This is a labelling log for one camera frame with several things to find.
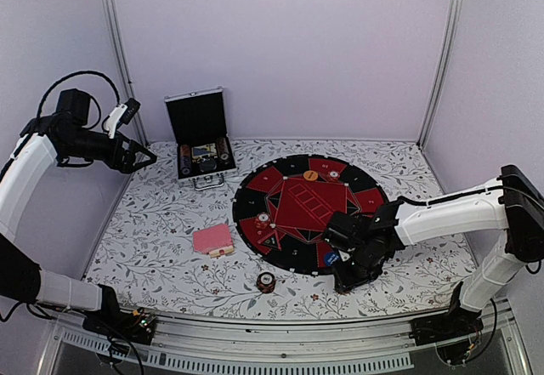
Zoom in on right chip roll in case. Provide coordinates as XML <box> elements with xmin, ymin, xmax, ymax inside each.
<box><xmin>216</xmin><ymin>137</ymin><xmax>232</xmax><ymax>167</ymax></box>

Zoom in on blue card deck in case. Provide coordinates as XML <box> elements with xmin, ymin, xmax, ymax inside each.
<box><xmin>191</xmin><ymin>144</ymin><xmax>215</xmax><ymax>160</ymax></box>

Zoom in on floral table cloth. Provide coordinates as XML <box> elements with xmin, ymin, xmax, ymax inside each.
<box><xmin>85</xmin><ymin>139</ymin><xmax>476</xmax><ymax>321</ymax></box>

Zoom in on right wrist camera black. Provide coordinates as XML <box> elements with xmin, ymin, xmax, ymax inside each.
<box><xmin>322</xmin><ymin>212</ymin><xmax>371</xmax><ymax>253</ymax></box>

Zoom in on red chips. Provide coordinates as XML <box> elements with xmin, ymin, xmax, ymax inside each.
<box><xmin>254</xmin><ymin>213</ymin><xmax>271</xmax><ymax>230</ymax></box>
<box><xmin>326</xmin><ymin>170</ymin><xmax>340</xmax><ymax>182</ymax></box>

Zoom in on orange big blind button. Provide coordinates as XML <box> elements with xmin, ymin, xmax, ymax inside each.
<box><xmin>303</xmin><ymin>170</ymin><xmax>319</xmax><ymax>181</ymax></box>

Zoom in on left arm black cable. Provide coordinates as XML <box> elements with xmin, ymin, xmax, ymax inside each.
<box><xmin>37</xmin><ymin>69</ymin><xmax>122</xmax><ymax>125</ymax></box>

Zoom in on aluminium poker case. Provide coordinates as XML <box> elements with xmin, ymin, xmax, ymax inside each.
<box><xmin>164</xmin><ymin>86</ymin><xmax>237</xmax><ymax>191</ymax></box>

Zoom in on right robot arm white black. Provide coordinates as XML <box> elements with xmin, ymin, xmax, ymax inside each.
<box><xmin>324</xmin><ymin>165</ymin><xmax>543</xmax><ymax>338</ymax></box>

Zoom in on triangular all in marker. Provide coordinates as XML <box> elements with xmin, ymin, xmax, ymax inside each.
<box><xmin>259</xmin><ymin>234</ymin><xmax>281</xmax><ymax>250</ymax></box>

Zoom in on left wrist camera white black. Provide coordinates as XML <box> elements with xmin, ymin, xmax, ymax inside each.
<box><xmin>102</xmin><ymin>98</ymin><xmax>141</xmax><ymax>139</ymax></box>

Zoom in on red backed card deck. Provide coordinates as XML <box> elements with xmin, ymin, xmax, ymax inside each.
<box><xmin>193</xmin><ymin>224</ymin><xmax>235</xmax><ymax>259</ymax></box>

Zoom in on front aluminium rail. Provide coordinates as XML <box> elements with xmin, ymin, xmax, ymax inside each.
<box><xmin>37</xmin><ymin>299</ymin><xmax>536</xmax><ymax>374</ymax></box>

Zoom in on left aluminium frame post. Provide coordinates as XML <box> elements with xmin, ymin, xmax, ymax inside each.
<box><xmin>96</xmin><ymin>0</ymin><xmax>148</xmax><ymax>146</ymax></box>

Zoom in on aluminium frame post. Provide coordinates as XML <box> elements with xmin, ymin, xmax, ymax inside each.
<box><xmin>96</xmin><ymin>0</ymin><xmax>148</xmax><ymax>146</ymax></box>
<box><xmin>417</xmin><ymin>0</ymin><xmax>463</xmax><ymax>151</ymax></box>

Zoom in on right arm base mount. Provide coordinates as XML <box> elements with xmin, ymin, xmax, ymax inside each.
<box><xmin>410</xmin><ymin>313</ymin><xmax>484</xmax><ymax>366</ymax></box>

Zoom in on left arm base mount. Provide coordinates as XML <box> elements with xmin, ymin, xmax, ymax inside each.
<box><xmin>82</xmin><ymin>309</ymin><xmax>157</xmax><ymax>345</ymax></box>

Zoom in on blue small blind button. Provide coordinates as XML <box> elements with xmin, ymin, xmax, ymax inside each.
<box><xmin>323</xmin><ymin>251</ymin><xmax>341</xmax><ymax>267</ymax></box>

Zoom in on black dealer button in case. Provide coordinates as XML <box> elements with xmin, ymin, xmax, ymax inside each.
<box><xmin>199</xmin><ymin>158</ymin><xmax>218</xmax><ymax>173</ymax></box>

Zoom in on round red black poker mat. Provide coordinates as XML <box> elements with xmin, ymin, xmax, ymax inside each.
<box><xmin>233</xmin><ymin>154</ymin><xmax>388</xmax><ymax>276</ymax></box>

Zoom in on black brown chip stack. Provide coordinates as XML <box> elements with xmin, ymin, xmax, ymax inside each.
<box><xmin>256</xmin><ymin>272</ymin><xmax>276</xmax><ymax>293</ymax></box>

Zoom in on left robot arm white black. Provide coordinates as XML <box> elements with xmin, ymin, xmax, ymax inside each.
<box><xmin>1</xmin><ymin>88</ymin><xmax>157</xmax><ymax>336</ymax></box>

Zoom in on right aluminium frame post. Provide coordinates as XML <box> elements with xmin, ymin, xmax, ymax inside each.
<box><xmin>417</xmin><ymin>0</ymin><xmax>463</xmax><ymax>151</ymax></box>

